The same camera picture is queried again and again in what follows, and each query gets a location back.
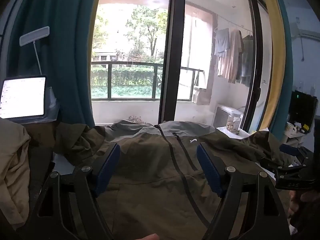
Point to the teal left curtain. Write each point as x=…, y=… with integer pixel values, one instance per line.
x=65, y=55

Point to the tablet with white screen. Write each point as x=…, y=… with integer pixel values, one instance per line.
x=23, y=97

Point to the left hand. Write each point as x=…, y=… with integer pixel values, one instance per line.
x=153, y=236

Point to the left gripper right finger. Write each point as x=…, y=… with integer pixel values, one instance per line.
x=264, y=216

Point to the olive green jacket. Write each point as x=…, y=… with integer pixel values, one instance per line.
x=158, y=185

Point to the black equipment case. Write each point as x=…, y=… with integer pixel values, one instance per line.
x=302, y=110

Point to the right hand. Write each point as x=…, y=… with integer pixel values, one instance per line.
x=296, y=199

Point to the hanging blue shirt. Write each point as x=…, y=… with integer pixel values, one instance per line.
x=222, y=43

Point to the grey lamp on stalk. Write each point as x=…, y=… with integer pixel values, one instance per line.
x=32, y=37

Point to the potted plant on balcony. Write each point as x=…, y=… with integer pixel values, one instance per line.
x=135, y=119

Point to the hanging pink garment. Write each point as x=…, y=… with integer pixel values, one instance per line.
x=228, y=65

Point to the clear plastic jar white lid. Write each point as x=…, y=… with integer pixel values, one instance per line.
x=234, y=121

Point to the hanging dark green garment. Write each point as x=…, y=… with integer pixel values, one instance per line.
x=245, y=64

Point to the black window frame post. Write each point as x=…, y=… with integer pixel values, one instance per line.
x=172, y=61

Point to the yellow and teal right curtain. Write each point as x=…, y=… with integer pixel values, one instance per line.
x=280, y=88

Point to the balcony railing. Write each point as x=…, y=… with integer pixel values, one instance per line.
x=128, y=81

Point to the beige garment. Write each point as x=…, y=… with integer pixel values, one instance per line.
x=15, y=173

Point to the air conditioner outdoor unit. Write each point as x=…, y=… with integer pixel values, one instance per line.
x=222, y=113

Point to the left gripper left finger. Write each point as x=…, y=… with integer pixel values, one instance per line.
x=53, y=217

